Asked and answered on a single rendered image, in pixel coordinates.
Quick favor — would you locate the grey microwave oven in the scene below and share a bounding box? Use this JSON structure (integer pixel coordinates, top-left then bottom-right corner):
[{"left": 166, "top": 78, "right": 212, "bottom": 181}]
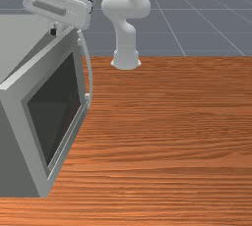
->
[{"left": 0, "top": 14, "right": 94, "bottom": 198}]

